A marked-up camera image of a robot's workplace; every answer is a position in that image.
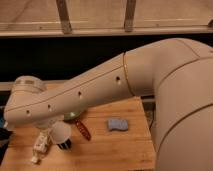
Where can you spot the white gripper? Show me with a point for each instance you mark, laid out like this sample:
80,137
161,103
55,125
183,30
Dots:
47,123

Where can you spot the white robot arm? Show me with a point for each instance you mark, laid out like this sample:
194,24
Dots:
178,72

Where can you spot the black striped eraser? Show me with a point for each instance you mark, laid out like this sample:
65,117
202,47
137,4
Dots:
66,145

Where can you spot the white tube package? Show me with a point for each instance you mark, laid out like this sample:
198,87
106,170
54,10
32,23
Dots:
40,147

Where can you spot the green bowl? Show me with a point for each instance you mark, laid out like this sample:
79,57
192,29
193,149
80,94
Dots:
72,115

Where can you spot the blue sponge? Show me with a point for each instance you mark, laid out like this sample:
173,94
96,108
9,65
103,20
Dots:
117,124

